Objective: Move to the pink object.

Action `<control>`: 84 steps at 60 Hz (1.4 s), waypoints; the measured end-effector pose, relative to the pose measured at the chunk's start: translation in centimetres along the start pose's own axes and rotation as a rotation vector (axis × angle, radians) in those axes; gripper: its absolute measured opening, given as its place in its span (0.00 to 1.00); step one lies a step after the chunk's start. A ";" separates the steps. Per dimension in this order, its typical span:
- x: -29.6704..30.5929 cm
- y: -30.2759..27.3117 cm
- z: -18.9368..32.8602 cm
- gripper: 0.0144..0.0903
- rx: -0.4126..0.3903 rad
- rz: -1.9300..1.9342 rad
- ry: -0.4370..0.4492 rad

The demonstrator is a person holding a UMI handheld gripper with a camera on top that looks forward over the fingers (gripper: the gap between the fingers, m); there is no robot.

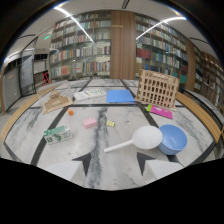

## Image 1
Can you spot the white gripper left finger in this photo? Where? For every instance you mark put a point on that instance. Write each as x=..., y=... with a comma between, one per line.
x=68, y=169

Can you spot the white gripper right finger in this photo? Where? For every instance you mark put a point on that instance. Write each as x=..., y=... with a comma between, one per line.
x=156, y=169

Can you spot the blue plastic bowl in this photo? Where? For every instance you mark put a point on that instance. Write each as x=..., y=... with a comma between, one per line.
x=173, y=139

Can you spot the white plastic ladle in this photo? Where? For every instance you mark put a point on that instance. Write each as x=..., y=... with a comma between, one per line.
x=140, y=138

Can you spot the green white carton box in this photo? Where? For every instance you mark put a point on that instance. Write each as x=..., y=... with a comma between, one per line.
x=58, y=134

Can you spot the pink toy brick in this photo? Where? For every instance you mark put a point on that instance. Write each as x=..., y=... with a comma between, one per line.
x=89, y=122

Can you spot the small orange block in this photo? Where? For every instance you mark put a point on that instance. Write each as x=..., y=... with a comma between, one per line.
x=70, y=112

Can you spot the magenta booklet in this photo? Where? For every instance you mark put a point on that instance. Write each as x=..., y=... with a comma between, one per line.
x=160, y=111

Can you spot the small yellow block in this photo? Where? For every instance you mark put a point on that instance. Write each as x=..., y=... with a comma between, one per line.
x=110, y=123

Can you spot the wooden bench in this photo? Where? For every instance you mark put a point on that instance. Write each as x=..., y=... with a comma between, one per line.
x=200, y=113
x=20, y=113

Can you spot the white printed book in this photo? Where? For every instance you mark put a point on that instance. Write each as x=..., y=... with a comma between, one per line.
x=88, y=93

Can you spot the wooden lattice crate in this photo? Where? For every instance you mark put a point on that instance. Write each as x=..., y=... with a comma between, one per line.
x=156, y=89

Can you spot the blue folder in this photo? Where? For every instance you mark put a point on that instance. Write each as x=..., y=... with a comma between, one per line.
x=120, y=96

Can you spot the red step stool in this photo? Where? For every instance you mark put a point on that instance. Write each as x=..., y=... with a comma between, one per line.
x=46, y=78

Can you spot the glass door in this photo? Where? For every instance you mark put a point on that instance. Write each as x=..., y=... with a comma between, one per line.
x=27, y=71

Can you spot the tall bookshelf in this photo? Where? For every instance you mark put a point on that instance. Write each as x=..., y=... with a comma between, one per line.
x=160, y=50
x=80, y=46

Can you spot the wooden wall column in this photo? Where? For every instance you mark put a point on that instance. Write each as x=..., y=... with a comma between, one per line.
x=123, y=45

